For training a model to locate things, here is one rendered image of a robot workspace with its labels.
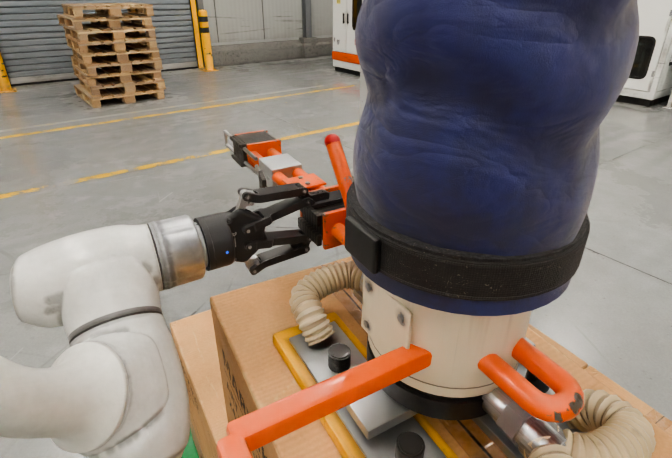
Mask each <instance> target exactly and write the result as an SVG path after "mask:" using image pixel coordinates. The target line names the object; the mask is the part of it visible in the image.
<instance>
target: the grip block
mask: <svg viewBox="0 0 672 458"><path fill-rule="evenodd" d="M321 189H324V190H326V191H328V192H331V191H336V190H340V189H339V186H338V185H334V186H329V187H325V188H320V189H316V190H311V191H308V192H312V191H317V190H321ZM345 218H346V208H345V205H344V202H341V203H337V204H334V205H330V206H326V207H322V208H318V209H314V208H313V207H311V206H310V205H309V206H306V207H304V208H302V209H300V217H298V227H299V228H300V229H301V230H302V231H303V232H304V233H305V234H306V235H307V236H308V237H309V238H310V239H311V240H312V241H313V242H314V243H315V244H316V245H317V246H321V245H322V240H323V248H324V249H325V250H327V249H330V248H334V247H337V246H340V245H343V244H342V243H341V242H340V241H338V240H337V239H336V238H335V237H334V236H333V235H332V234H331V229H332V227H333V226H334V225H335V224H336V223H342V224H343V225H344V226H345Z"/></svg>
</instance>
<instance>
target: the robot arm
mask: <svg viewBox="0 0 672 458"><path fill-rule="evenodd" d="M238 194H239V195H240V196H239V199H238V202H237V205H236V206H234V207H232V208H231V209H230V210H228V211H226V212H219V213H214V214H210V215H205V216H201V217H197V218H194V220H192V218H191V217H190V216H188V215H182V216H178V217H173V218H169V219H165V220H160V221H152V222H150V223H146V224H140V225H113V226H106V227H101V228H96V229H91V230H87V231H83V232H80V233H76V234H72V235H69V236H66V237H63V238H60V239H57V240H54V241H51V242H48V243H46V244H43V245H41V246H38V247H36V248H34V249H32V250H30V251H28V252H26V253H24V254H22V255H20V256H19V257H18V258H17V259H16V260H15V262H14V264H13V266H12V269H11V273H10V293H11V299H12V303H13V307H14V310H15V313H16V315H17V317H18V318H19V320H20V321H22V322H24V323H27V324H30V325H34V326H39V327H45V328H55V327H59V326H64V329H65V331H66V334H67V337H68V341H69V345H70V348H68V349H67V350H66V351H64V352H63V353H62V354H61V355H60V356H59V357H58V358H57V359H56V361H55V362H54V363H53V365H52V367H49V368H32V367H27V366H23V365H20V364H17V363H15V362H12V361H10V360H8V359H6V358H4V357H2V356H0V437H4V438H16V439H36V438H50V439H51V440H52V441H53V442H54V443H55V444H56V445H57V446H58V447H59V448H61V449H62V450H64V451H67V452H70V453H79V454H81V455H83V456H87V457H88V458H181V457H182V454H183V452H184V449H185V447H186V446H187V444H188V440H189V435H190V404H189V396H188V391H187V386H186V381H185V377H184V373H183V369H182V365H181V361H180V358H179V355H178V351H177V349H176V346H175V343H174V340H173V337H172V335H171V334H170V332H169V330H168V328H167V325H166V322H165V320H164V317H163V313H162V309H161V304H160V295H159V292H160V291H163V290H165V289H171V288H173V287H176V286H179V285H182V284H186V283H189V282H192V281H196V280H199V279H202V278H203V277H204V276H205V273H206V270H207V271H211V270H215V269H218V268H222V267H225V266H229V265H231V264H233V262H244V263H245V266H246V268H247V269H248V270H249V272H250V273H251V274H252V275H256V274H257V273H259V272H260V271H262V270H263V269H264V268H266V267H269V266H271V265H274V264H277V263H280V262H283V261H286V260H288V259H291V258H294V257H297V256H300V255H303V254H305V253H308V252H309V250H310V247H309V244H310V242H311V241H312V240H311V239H310V238H309V237H308V236H307V235H306V234H305V233H304V232H303V231H302V230H301V229H295V230H284V231H272V232H266V231H265V227H266V226H268V225H270V224H272V222H273V221H275V220H277V219H279V218H282V217H284V216H286V215H288V214H291V213H293V212H295V211H298V210H300V209H302V208H304V207H306V206H309V205H310V206H311V207H313V208H314V209H318V208H322V207H326V206H330V205H334V204H337V203H341V202H344V201H343V198H342V195H341V192H340V190H336V191H331V192H328V191H326V190H324V189H321V190H317V191H312V192H308V189H307V188H306V187H305V186H303V185H302V184H301V183H299V182H296V183H290V184H284V185H278V186H272V187H266V188H259V189H249V188H244V187H241V188H239V189H238ZM281 199H285V200H283V201H280V202H278V203H276V204H273V205H271V206H268V207H266V208H260V209H257V210H255V211H250V210H248V209H245V208H246V207H247V206H253V205H254V203H265V202H270V201H276V200H281ZM277 245H283V246H280V247H277V248H274V249H271V250H268V251H265V252H262V253H259V254H257V255H254V254H255V253H256V252H257V251H258V250H259V249H265V248H272V246H277Z"/></svg>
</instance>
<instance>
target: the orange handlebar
mask: <svg viewBox="0 0 672 458"><path fill-rule="evenodd" d="M292 175H293V177H292V178H287V177H286V176H285V175H284V174H283V173H281V172H276V173H274V174H273V176H272V180H273V181H274V182H275V183H276V184H277V185H284V184H290V183H296V182H299V183H301V184H302V185H303V186H305V187H306V188H307V189H308V191H311V190H316V189H320V188H325V186H323V185H326V182H325V181H323V180H322V179H321V178H319V177H318V176H317V175H315V174H314V173H312V174H308V173H306V172H305V171H304V170H302V169H301V168H296V169H294V171H293V173H292ZM331 234H332V235H333V236H334V237H335V238H336V239H337V240H338V241H340V242H341V243H342V244H343V245H344V246H345V226H344V225H343V224H342V223H336V224H335V225H334V226H333V227H332V229H331ZM512 357H513V358H514V359H515V360H516V361H518V362H519V363H520V364H521V365H523V366H524V367H525V368H526V369H527V370H529V371H530V372H531V373H532V374H533V375H535V376H536V377H537V378H538V379H540V380H541V381H542V382H543V383H544V384H546V385H547V386H548V387H549V388H550V389H552V390H553V391H554V392H555V393H556V394H553V395H549V394H546V393H543V392H542V391H540V390H539V389H537V388H536V387H535V386H534V385H533V384H531V383H530V382H529V381H528V380H527V379H525V378H524V377H523V376H522V375H521V374H520V373H518V372H517V371H516V370H515V369H514V368H512V367H511V366H510V365H509V364H508V363H507V362H505V361H504V360H503V359H502V358H501V357H499V356H498V355H497V354H488V355H487V356H485V357H483V358H482V359H481V360H479V362H478V368H479V369H480V370H481V371H482V372H483V373H484V374H485V375H486V376H487V377H488V378H489V379H491V380H492V381H493V382H494V383H495V384H496V385H497V386H498V387H499V388H500V389H501V390H503V391H504V392H505V393H506V394H507V395H508V396H509V397H510V398H511V399H512V400H514V401H515V402H516V403H517V404H518V405H519V406H520V407H521V408H522V409H523V410H525V411H526V412H528V413H529V414H530V415H532V416H533V417H535V418H538V419H540V420H543V421H546V422H556V423H563V422H566V421H569V420H572V419H573V418H575V417H576V416H577V415H578V414H579V413H580V411H581V410H582V409H583V407H584V392H583V390H582V388H581V387H580V385H579V383H578V381H577V380H576V379H575V378H574V377H573V376H572V375H571V374H570V373H569V372H567V371H566V370H565V369H563V368H562V367H561V366H560V365H558V364H557V363H556V362H554V361H553V360H552V359H550V358H549V357H548V356H546V355H545V354H544V353H542V352H541V351H540V350H539V349H537V348H536V347H535V346H533V345H532V344H531V343H529V342H528V341H527V340H525V339H524V338H521V339H520V340H519V341H518V342H517V344H516V345H515V347H514V348H513V351H512ZM431 359H432V354H431V352H429V351H427V350H426V349H423V348H421V347H418V346H415V345H413V344H410V348H409V349H406V348H405V347H403V346H402V347H399V348H397V349H395V350H392V351H390V352H388V353H386V354H383V355H381V356H379V357H376V358H374V359H372V360H370V361H367V362H365V363H363V364H361V365H358V366H356V367H354V368H351V369H349V370H347V371H345V372H342V373H340V374H338V375H335V376H333V377H331V378H329V379H326V380H324V381H322V382H319V383H317V384H315V385H313V386H310V387H308V388H306V389H304V390H301V391H299V392H297V393H294V394H292V395H290V396H288V397H285V398H283V399H281V400H278V401H276V402H274V403H272V404H269V405H267V406H265V407H262V408H260V409H258V410H256V411H253V412H251V413H249V414H247V415H244V416H242V417H240V418H237V419H235V420H233V421H231V422H229V423H228V424H227V428H226V433H227V436H226V437H224V438H221V439H220V440H219V441H218V442H217V447H216V450H217V455H218V458H253V455H252V453H251V452H252V451H254V450H256V449H258V448H260V447H262V446H264V445H266V444H268V443H270V442H273V441H275V440H277V439H279V438H281V437H283V436H285V435H287V434H289V433H291V432H293V431H295V430H298V429H300V428H302V427H304V426H306V425H308V424H310V423H312V422H314V421H316V420H318V419H321V418H323V417H325V416H327V415H329V414H331V413H333V412H335V411H337V410H339V409H341V408H343V407H346V406H348V405H350V404H352V403H354V402H356V401H358V400H360V399H362V398H364V397H366V396H369V395H371V394H373V393H375V392H377V391H379V390H381V389H383V388H385V387H387V386H389V385H391V384H394V383H396V382H398V381H400V380H402V379H404V378H406V377H408V376H410V375H412V374H414V373H417V372H419V371H421V370H423V369H425V368H427V367H429V366H430V365H431Z"/></svg>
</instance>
